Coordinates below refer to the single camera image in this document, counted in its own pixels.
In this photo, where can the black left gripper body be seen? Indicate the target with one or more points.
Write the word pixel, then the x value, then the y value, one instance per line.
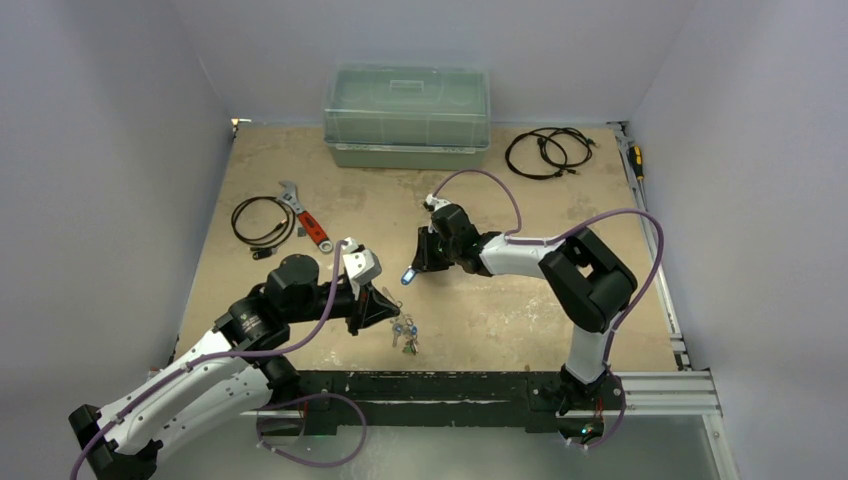
pixel 346 305

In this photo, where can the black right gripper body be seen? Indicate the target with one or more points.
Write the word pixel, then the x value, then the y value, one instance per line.
pixel 431 249

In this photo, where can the large metal keyring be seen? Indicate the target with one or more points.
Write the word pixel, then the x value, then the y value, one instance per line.
pixel 405 334

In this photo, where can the key with blue tag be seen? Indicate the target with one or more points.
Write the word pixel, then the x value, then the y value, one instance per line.
pixel 408 276

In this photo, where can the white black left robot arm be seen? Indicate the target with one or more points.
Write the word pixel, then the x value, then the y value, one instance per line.
pixel 238 365

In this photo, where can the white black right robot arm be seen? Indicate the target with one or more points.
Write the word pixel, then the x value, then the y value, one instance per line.
pixel 592 285

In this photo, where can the green plastic storage box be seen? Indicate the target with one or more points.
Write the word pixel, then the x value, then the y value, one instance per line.
pixel 407 117

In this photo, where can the yellow black screwdriver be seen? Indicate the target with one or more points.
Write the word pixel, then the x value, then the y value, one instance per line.
pixel 635 160

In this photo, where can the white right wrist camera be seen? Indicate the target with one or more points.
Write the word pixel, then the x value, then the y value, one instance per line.
pixel 432 204

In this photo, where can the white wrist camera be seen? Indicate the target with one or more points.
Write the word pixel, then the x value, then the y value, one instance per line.
pixel 432 204
pixel 361 265

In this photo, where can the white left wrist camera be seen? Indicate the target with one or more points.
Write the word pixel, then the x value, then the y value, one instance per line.
pixel 361 265

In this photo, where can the black metal base rail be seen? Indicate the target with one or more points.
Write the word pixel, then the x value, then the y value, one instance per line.
pixel 535 401

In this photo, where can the red handled adjustable wrench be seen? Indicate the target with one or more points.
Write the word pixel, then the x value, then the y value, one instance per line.
pixel 311 226

